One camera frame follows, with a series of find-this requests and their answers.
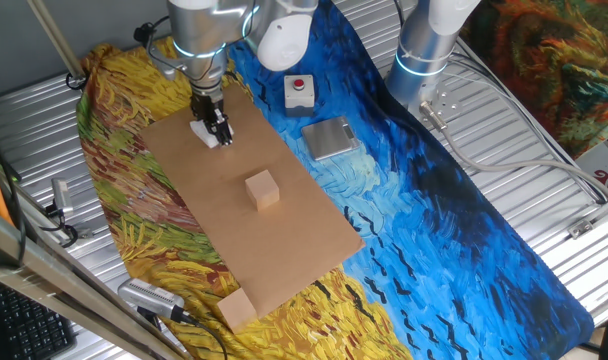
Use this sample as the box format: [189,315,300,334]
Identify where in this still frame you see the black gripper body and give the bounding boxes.
[190,92,226,125]

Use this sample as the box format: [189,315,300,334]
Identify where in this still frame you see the white sponge block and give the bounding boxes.
[189,118,234,150]

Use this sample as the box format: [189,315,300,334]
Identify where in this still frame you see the grey box red button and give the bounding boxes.
[283,73,316,119]

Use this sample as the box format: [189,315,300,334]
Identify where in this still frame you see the silver kitchen scale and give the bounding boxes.
[300,115,361,162]

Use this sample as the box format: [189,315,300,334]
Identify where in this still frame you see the brown cardboard sheet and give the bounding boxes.
[139,82,366,321]

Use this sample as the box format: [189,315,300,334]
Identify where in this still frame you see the thin metal rod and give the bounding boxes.
[26,0,88,84]

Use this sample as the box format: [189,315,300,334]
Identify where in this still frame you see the silver robot mounting plate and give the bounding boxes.
[408,82,465,124]

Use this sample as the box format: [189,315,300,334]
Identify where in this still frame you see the blue yellow painted tablecloth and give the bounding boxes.
[75,0,596,360]

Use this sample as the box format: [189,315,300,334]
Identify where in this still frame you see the black keyboard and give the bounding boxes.
[0,279,78,360]

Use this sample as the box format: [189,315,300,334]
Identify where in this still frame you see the orange green painted cloth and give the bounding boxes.
[458,0,608,161]

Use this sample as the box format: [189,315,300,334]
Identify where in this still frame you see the white sign red letters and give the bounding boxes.
[573,139,608,199]

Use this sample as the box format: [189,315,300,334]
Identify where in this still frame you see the black round cable wrap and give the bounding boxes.
[132,20,158,47]

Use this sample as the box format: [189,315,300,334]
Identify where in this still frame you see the small silver depth camera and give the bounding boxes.
[50,177,75,219]

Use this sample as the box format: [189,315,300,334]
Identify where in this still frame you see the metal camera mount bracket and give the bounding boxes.
[58,219,96,246]

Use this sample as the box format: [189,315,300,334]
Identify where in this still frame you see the silver ribbed camera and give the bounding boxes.
[117,277,186,324]

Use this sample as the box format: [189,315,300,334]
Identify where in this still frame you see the black camera cable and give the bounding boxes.
[178,309,230,360]

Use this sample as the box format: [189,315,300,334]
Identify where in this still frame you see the grey hose metal connector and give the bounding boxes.
[417,99,608,204]

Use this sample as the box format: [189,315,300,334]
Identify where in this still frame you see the aluminium frame beam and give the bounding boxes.
[0,202,190,360]

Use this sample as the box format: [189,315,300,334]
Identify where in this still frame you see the aluminium corner bracket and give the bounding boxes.
[566,192,608,240]

